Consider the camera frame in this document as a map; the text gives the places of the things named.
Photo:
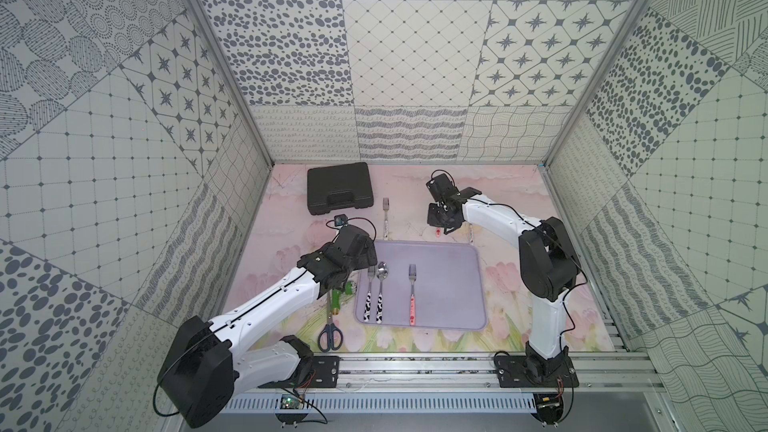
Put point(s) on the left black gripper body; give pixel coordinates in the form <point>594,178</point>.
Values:
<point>327,267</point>

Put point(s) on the fork with pink handle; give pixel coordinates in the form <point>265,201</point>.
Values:
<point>412,274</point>

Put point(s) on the white slotted cable duct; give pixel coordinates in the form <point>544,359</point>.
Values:
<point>392,403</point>

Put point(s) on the spoon with cow-pattern handle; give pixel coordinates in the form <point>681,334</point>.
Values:
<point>382,274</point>

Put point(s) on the black plastic tool case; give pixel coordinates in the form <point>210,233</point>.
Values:
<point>339,187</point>

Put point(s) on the green toy spray nozzle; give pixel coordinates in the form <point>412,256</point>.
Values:
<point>340,296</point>

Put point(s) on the fork with cow-pattern handle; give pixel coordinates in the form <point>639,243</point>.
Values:
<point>371,274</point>

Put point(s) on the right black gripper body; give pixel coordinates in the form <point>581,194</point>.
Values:
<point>436,217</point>

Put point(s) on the scissors with blue handles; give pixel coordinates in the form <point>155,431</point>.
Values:
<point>330,337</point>

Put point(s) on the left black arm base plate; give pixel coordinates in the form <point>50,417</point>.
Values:
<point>319,372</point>

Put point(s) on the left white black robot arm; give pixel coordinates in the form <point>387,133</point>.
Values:
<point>211,361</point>

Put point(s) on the aluminium mounting rail frame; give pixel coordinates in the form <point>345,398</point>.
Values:
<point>623,372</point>

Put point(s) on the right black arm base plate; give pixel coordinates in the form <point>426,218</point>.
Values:
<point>531,371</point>

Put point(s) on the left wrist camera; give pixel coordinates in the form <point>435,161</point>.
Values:
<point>340,220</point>

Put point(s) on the lavender rectangular tray mat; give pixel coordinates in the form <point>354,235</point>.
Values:
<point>448,291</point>

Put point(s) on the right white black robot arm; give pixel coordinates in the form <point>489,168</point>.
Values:
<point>548,263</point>

